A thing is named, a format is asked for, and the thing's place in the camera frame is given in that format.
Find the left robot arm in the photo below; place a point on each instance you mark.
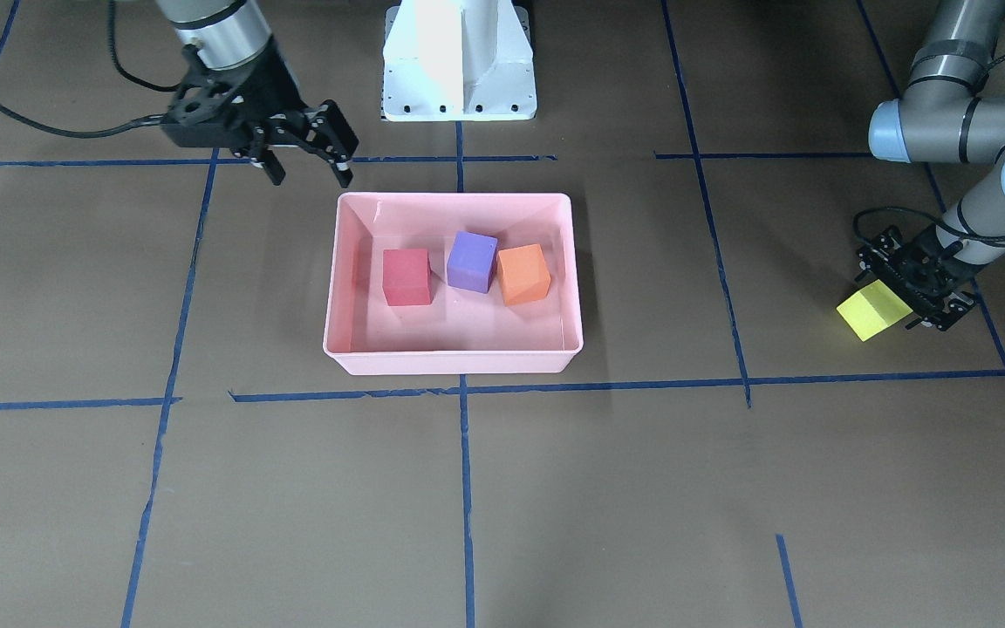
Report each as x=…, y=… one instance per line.
x=940, y=118

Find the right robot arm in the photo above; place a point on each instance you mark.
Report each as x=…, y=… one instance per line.
x=227, y=34

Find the white camera post base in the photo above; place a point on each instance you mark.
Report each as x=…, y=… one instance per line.
x=458, y=60

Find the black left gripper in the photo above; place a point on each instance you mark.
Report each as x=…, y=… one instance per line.
x=941, y=275

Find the orange foam block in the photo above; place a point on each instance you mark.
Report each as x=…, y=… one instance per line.
x=523, y=274

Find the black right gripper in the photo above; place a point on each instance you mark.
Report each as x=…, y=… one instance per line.
x=273, y=87

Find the purple foam block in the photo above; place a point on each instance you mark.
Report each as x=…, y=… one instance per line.
x=471, y=261

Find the yellow foam block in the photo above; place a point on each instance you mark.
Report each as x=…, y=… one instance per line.
x=872, y=310

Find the red foam block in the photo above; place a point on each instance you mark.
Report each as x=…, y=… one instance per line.
x=406, y=277

